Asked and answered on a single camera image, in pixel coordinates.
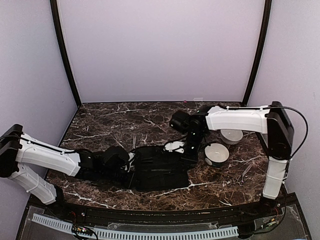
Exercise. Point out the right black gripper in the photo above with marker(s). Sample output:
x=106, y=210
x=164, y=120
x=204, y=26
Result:
x=194, y=158

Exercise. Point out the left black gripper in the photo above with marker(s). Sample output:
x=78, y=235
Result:
x=127, y=184

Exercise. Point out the black zippered tool case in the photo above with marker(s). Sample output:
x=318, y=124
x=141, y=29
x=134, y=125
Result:
x=158, y=170

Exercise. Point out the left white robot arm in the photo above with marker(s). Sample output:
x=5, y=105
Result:
x=18, y=149

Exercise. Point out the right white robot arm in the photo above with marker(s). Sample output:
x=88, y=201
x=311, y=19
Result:
x=270, y=120

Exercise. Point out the white and teal bowl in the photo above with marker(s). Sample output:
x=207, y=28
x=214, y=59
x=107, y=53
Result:
x=216, y=155

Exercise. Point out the plain white bowl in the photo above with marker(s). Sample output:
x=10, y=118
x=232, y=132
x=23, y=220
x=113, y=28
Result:
x=231, y=136

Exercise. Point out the silver scissors left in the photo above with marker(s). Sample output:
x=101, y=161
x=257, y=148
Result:
x=134, y=140

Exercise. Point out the silver scissors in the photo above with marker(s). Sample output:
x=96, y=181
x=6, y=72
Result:
x=240, y=179
x=134, y=140

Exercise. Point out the silver scissors right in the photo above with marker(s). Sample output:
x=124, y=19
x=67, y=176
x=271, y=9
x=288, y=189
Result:
x=240, y=179

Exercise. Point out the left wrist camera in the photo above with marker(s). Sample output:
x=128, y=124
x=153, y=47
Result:
x=115, y=157

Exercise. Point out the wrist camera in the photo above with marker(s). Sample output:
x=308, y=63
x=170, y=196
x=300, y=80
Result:
x=179, y=121
x=115, y=157

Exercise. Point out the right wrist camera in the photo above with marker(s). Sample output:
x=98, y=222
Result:
x=179, y=121

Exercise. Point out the white slotted cable duct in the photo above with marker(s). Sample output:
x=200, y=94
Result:
x=118, y=231

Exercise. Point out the left black frame post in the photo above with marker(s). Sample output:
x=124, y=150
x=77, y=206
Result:
x=63, y=51

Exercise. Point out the black frame post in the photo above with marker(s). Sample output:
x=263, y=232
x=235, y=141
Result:
x=259, y=51
x=63, y=51

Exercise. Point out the black front rail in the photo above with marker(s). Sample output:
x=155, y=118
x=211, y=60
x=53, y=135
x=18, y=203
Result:
x=243, y=214

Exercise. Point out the right black frame post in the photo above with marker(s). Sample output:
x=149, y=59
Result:
x=259, y=51

